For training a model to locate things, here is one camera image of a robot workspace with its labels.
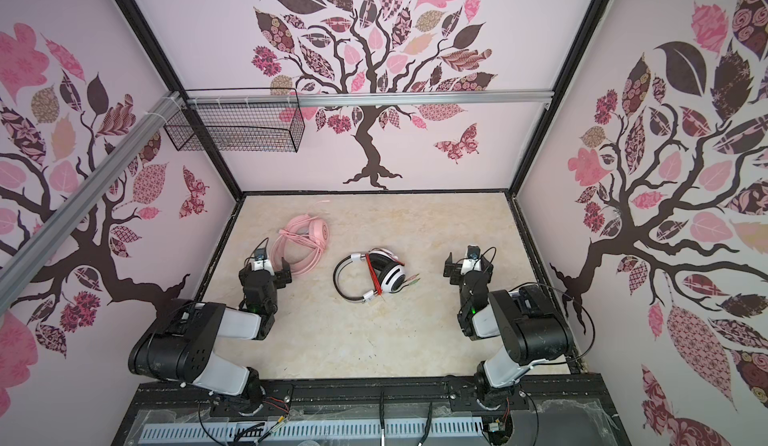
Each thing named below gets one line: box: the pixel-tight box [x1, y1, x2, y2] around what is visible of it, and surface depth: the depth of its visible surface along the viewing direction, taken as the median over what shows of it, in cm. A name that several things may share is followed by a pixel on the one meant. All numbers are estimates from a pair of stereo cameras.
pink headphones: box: [271, 214, 330, 276], surface depth 102 cm
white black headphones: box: [333, 247, 420, 302], surface depth 92 cm
